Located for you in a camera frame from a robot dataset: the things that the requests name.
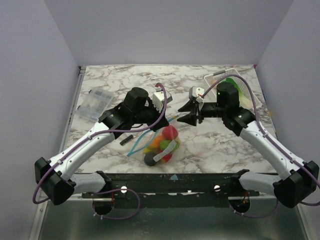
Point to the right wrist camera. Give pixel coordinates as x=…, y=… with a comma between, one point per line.
x=196, y=94

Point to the black comb strip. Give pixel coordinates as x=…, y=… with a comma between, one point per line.
x=126, y=140

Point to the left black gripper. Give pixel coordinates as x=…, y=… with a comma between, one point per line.
x=158, y=114

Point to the yellow banana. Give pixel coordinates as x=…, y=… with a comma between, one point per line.
x=151, y=150

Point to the clear plastic screw box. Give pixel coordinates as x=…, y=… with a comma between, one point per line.
x=94, y=104

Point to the dark avocado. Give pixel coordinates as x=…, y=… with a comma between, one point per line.
x=149, y=159

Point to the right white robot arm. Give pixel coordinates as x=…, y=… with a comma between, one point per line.
x=296, y=179

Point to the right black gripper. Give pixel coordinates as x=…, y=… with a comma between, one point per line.
x=197, y=111

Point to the red strawberry toy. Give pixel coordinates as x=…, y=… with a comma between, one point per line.
x=170, y=133

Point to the clear zip top bag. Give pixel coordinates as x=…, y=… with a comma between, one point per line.
x=144, y=140

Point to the green lime fruit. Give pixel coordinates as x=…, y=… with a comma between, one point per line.
x=164, y=144

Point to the aluminium frame rail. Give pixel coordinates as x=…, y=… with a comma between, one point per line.
x=70, y=117

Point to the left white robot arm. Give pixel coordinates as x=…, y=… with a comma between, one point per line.
x=57, y=176

